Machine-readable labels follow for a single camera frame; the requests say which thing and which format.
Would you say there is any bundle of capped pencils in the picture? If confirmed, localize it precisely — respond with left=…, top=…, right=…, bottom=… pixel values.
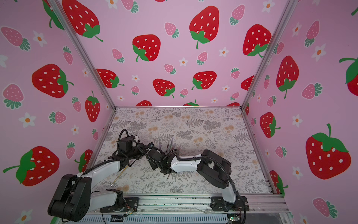
left=166, top=142, right=175, bottom=153

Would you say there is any yellow pencil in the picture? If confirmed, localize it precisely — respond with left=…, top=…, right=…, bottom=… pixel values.
left=110, top=165, right=128, bottom=187

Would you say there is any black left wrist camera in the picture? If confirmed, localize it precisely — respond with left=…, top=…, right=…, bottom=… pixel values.
left=117, top=136, right=138, bottom=152

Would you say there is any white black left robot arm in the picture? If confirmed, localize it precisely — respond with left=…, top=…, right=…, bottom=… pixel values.
left=48, top=149, right=143, bottom=222

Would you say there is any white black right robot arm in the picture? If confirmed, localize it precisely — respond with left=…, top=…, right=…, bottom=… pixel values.
left=143, top=148, right=249, bottom=212

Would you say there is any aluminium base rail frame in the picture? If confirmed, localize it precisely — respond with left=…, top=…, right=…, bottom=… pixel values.
left=78, top=194, right=295, bottom=224

